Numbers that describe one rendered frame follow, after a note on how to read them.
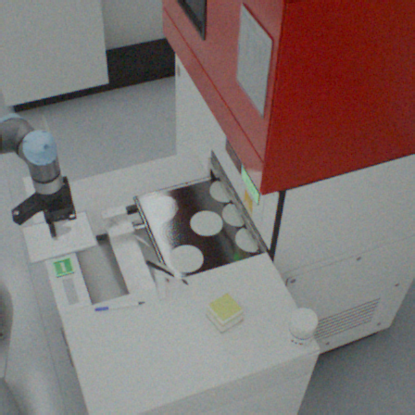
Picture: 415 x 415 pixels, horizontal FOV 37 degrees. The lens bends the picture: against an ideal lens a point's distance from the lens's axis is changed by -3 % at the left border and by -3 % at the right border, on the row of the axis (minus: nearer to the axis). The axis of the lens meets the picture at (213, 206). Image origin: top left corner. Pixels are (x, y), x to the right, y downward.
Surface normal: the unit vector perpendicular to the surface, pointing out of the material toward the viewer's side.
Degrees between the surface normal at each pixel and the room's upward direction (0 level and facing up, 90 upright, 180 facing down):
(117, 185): 0
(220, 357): 0
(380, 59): 90
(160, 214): 0
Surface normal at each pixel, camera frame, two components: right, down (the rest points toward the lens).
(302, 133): 0.37, 0.71
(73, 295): 0.04, -0.65
